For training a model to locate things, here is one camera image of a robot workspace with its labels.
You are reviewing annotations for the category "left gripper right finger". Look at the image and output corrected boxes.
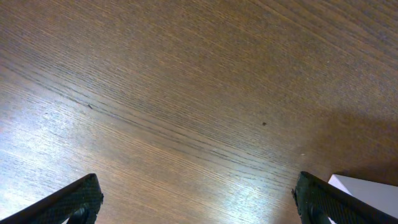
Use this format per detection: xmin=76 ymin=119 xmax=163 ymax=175
xmin=292 ymin=171 xmax=397 ymax=224

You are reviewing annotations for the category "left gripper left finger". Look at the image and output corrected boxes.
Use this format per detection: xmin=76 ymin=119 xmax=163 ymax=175
xmin=1 ymin=173 xmax=104 ymax=224

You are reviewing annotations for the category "white cardboard box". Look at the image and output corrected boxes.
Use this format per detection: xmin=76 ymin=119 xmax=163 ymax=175
xmin=328 ymin=174 xmax=398 ymax=218

